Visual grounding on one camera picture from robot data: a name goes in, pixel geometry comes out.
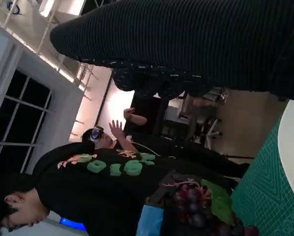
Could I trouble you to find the person wearing headset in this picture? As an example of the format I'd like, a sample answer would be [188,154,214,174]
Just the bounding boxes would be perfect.
[81,107,251,179]

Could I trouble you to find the vr headset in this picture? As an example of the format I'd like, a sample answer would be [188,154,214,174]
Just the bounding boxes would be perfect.
[91,125,105,144]

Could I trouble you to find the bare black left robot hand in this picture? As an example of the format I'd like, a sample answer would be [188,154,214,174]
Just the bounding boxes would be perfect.
[136,169,202,236]

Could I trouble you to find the glowing blue screen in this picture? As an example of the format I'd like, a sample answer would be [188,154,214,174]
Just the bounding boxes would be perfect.
[59,217,88,232]

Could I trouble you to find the black office chair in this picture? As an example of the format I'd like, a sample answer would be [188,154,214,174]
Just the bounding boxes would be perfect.
[180,108,224,149]

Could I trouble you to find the dark grid window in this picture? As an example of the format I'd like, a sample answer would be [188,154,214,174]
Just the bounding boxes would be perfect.
[0,70,53,178]

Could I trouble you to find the white headset cable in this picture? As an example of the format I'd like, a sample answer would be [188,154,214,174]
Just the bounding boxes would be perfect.
[131,140,163,157]

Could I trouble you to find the person in black shirt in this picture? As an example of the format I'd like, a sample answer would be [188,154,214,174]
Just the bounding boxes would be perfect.
[0,141,238,236]

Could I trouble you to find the red toy grape bunch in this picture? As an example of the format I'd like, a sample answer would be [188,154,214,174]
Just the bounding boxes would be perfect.
[161,178,261,236]

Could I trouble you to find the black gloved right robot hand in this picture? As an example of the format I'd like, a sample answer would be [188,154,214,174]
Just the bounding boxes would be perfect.
[49,0,294,104]

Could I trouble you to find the white square plate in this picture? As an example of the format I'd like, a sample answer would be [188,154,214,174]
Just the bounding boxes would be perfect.
[277,99,294,212]

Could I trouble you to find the green cutting mat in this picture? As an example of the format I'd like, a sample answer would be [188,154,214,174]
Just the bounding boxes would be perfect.
[229,115,294,236]

